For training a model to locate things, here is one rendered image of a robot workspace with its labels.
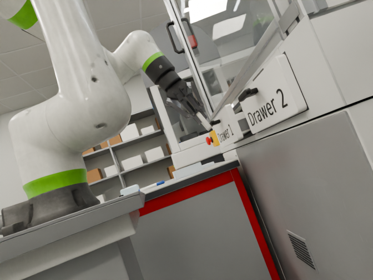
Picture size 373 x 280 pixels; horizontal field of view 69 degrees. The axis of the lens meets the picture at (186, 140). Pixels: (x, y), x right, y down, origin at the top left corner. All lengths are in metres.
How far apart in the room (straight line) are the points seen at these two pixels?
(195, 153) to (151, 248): 0.82
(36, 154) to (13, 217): 0.13
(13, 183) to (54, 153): 4.97
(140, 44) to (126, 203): 0.63
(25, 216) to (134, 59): 0.59
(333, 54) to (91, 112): 0.40
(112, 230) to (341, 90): 0.42
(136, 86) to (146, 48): 4.45
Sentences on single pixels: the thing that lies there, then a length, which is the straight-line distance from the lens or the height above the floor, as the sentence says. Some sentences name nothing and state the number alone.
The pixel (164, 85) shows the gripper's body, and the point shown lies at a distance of 0.93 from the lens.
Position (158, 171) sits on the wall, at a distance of 5.09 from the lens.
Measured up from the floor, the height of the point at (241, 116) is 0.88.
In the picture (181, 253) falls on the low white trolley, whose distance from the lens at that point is 1.07.
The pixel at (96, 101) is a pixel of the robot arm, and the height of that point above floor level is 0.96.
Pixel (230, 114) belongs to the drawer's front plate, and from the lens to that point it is 0.80.
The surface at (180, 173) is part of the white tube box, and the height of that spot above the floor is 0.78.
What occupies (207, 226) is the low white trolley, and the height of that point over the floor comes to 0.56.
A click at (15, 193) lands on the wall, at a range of 5.56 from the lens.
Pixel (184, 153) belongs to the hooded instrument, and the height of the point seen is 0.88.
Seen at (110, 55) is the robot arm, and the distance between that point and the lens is 0.98.
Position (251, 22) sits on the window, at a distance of 0.67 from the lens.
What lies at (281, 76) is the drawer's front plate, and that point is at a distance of 0.53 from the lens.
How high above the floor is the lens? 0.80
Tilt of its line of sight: 5 degrees up
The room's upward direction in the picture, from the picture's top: 20 degrees counter-clockwise
